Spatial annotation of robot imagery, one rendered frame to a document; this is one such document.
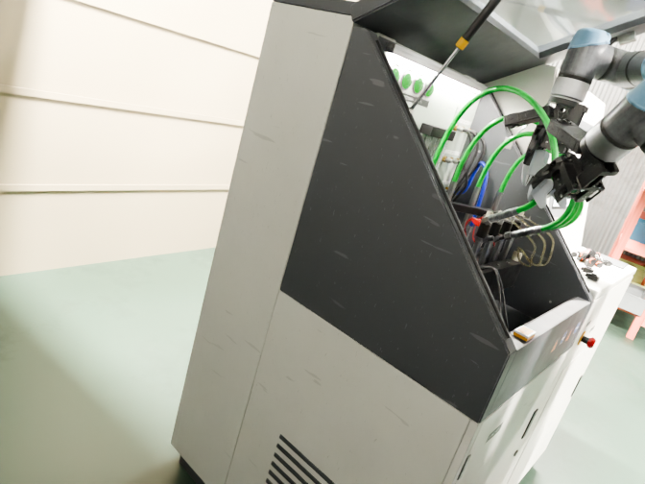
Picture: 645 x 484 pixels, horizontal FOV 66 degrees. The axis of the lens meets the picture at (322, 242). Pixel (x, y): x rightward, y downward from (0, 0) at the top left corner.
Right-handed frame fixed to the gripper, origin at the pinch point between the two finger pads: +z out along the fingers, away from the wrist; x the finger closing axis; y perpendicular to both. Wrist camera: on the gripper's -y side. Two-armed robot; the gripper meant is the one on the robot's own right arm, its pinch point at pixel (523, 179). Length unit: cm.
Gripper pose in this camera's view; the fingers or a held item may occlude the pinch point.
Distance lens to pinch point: 133.3
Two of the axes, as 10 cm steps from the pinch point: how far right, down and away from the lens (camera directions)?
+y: 7.2, 4.0, -5.7
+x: 6.4, -0.5, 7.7
